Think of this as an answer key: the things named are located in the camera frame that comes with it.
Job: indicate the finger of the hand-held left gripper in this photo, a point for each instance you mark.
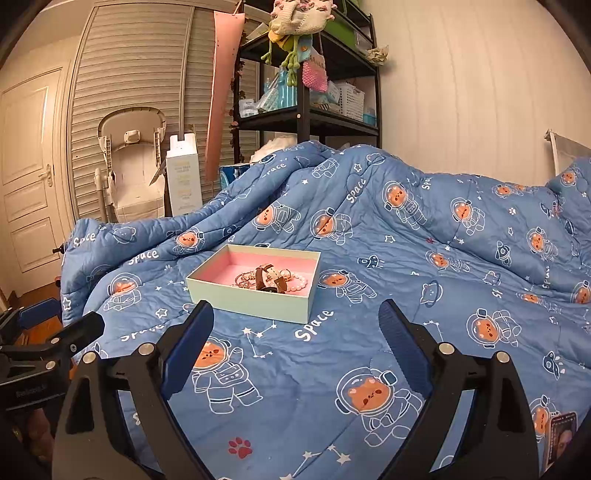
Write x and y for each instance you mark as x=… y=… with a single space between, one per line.
x=78 y=334
x=37 y=314

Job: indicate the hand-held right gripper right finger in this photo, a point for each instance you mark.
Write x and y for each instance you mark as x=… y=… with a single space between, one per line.
x=406 y=350

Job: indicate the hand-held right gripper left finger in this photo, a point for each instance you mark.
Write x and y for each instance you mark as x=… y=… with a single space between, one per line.
x=184 y=355

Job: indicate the pale green box pink lining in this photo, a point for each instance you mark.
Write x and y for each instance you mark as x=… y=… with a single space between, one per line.
x=249 y=304

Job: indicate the thin gold bangle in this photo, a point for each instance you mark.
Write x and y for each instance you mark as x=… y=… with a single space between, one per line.
x=241 y=278

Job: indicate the blue bear print blanket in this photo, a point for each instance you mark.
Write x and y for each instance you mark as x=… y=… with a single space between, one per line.
x=369 y=230

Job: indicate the white panel door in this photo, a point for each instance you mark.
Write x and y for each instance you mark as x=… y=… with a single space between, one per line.
x=27 y=184

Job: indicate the beige baby high chair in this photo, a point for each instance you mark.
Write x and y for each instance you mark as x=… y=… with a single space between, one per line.
x=134 y=184

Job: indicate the tall white carton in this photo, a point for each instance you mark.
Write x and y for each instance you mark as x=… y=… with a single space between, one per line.
x=184 y=184

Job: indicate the photo card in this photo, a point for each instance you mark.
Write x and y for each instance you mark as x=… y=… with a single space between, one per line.
x=561 y=438

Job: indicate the grey pointed metal tool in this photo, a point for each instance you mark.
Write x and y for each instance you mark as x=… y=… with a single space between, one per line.
x=158 y=173

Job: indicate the blue tissue pack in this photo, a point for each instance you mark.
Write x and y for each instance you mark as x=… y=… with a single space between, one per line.
x=231 y=175

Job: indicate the white fluffy pillow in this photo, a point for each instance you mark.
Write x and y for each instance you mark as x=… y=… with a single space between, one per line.
x=277 y=143

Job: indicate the black metal shelf rack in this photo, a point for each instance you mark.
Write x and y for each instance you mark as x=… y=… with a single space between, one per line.
x=302 y=120

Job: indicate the white plastic basket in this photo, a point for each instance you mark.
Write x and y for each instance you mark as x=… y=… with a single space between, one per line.
x=350 y=101

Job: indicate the white radiator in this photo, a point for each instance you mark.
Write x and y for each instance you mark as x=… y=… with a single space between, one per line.
x=568 y=152

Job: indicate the long pink panel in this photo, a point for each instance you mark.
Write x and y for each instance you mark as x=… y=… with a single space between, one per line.
x=221 y=92

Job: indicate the louvered closet door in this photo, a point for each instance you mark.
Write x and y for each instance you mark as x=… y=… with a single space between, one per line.
x=138 y=60

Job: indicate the teal bottles pack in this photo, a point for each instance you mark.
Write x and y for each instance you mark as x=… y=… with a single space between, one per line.
x=279 y=94

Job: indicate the pink knitted pouch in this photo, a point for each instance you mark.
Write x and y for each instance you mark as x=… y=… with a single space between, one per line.
x=315 y=73

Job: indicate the dried flower bunch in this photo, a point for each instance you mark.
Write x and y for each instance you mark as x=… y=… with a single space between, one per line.
x=378 y=54

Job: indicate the green frog plush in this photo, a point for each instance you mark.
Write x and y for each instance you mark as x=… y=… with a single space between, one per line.
x=288 y=53

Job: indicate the green storage box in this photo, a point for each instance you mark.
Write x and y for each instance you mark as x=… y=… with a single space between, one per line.
x=346 y=30

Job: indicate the cream knitted bag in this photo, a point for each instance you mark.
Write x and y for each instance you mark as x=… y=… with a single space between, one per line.
x=300 y=16

